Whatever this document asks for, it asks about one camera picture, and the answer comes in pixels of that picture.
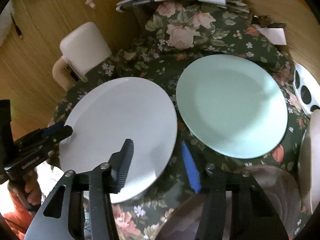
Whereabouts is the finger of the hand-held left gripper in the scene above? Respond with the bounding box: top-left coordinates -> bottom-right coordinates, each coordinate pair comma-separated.
50,126 -> 73,143
42,122 -> 65,137

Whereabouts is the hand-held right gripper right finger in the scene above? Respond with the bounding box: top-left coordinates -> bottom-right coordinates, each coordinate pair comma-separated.
181,141 -> 298,240

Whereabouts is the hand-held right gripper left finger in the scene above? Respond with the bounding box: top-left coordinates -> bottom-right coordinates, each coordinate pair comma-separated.
24,139 -> 134,240

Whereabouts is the white plate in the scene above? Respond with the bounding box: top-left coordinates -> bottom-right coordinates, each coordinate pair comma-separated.
59,77 -> 178,204

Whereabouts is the pale green plate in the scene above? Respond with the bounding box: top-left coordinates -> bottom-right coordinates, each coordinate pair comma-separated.
176,54 -> 288,159

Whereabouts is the person's left forearm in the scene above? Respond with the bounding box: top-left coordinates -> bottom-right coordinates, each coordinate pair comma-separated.
7,187 -> 38,233

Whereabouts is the person's left hand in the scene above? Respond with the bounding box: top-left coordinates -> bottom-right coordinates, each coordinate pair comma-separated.
24,169 -> 42,210

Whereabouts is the beige container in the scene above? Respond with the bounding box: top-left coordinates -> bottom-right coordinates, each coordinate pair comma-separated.
59,21 -> 112,78

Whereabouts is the white rounded object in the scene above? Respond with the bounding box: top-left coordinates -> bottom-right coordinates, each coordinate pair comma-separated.
0,1 -> 14,46

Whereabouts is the floral green tablecloth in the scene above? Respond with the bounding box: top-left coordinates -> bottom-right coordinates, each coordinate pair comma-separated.
51,1 -> 310,240

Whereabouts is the white black-dotted object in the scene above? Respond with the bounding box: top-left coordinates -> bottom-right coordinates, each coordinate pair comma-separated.
292,62 -> 320,112

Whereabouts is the white card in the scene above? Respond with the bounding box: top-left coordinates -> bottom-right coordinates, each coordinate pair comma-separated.
254,27 -> 287,46

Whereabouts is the small brown clutter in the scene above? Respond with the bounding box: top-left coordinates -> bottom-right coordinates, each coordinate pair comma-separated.
252,15 -> 286,29

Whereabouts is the beige chair frame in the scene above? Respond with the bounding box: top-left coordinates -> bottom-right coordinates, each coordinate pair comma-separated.
52,57 -> 74,91

